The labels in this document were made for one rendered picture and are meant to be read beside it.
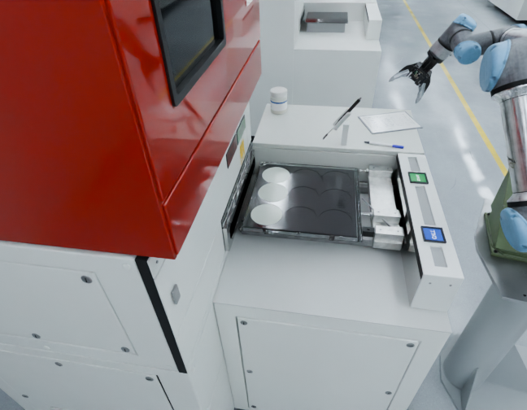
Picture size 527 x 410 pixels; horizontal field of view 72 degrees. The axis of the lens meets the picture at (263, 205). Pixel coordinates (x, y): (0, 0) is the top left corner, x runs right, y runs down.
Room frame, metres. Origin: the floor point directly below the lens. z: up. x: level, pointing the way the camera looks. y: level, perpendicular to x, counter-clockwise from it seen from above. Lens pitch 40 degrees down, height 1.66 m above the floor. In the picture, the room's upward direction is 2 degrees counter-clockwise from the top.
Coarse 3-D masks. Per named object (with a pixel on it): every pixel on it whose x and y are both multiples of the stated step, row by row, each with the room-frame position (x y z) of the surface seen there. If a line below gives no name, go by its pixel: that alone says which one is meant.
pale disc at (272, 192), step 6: (264, 186) 1.00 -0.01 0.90; (270, 186) 1.00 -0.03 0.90; (276, 186) 0.99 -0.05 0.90; (282, 186) 0.99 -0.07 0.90; (264, 192) 0.97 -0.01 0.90; (270, 192) 0.96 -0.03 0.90; (276, 192) 0.96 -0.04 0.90; (282, 192) 0.96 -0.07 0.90; (264, 198) 0.93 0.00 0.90; (270, 198) 0.93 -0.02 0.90; (276, 198) 0.93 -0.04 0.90; (282, 198) 0.93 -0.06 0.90
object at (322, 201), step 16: (304, 176) 1.05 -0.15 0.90; (320, 176) 1.05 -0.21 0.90; (336, 176) 1.05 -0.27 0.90; (352, 176) 1.04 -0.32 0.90; (256, 192) 0.97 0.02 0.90; (288, 192) 0.96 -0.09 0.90; (304, 192) 0.96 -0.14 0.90; (320, 192) 0.95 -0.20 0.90; (336, 192) 0.95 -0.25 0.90; (352, 192) 0.95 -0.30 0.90; (288, 208) 0.88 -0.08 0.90; (304, 208) 0.88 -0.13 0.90; (320, 208) 0.87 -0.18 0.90; (336, 208) 0.87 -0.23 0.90; (352, 208) 0.86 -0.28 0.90; (256, 224) 0.81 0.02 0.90; (272, 224) 0.81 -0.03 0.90; (288, 224) 0.81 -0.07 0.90; (304, 224) 0.80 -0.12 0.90; (320, 224) 0.80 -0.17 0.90; (336, 224) 0.80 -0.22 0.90; (352, 224) 0.79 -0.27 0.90
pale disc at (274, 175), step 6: (270, 168) 1.11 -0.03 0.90; (276, 168) 1.11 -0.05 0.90; (282, 168) 1.10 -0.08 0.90; (264, 174) 1.07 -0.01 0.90; (270, 174) 1.07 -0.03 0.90; (276, 174) 1.07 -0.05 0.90; (282, 174) 1.07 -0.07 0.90; (288, 174) 1.07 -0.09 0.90; (270, 180) 1.04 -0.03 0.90; (276, 180) 1.03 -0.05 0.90; (282, 180) 1.03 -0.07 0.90
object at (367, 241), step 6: (252, 234) 0.84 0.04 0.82; (258, 234) 0.84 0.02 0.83; (264, 234) 0.83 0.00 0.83; (270, 234) 0.83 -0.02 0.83; (276, 234) 0.83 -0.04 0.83; (306, 240) 0.81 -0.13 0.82; (312, 240) 0.80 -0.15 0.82; (318, 240) 0.80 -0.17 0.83; (324, 240) 0.80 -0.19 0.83; (366, 240) 0.77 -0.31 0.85
